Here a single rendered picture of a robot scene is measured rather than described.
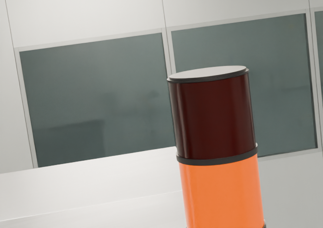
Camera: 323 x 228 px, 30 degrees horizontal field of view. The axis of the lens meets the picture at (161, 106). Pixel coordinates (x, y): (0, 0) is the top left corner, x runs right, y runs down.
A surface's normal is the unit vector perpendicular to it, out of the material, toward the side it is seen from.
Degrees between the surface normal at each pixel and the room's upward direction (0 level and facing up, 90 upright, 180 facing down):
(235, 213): 90
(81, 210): 0
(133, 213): 0
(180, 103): 90
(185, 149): 90
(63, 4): 90
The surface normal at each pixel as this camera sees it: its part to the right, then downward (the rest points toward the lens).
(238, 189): 0.36, 0.10
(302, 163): 0.14, 0.14
